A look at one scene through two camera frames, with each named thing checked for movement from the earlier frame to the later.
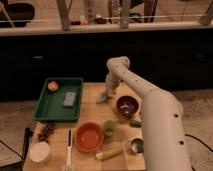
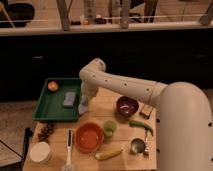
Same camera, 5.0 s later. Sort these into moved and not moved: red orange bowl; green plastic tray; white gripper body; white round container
Moved: white gripper body
Not moved: green plastic tray; white round container; red orange bowl
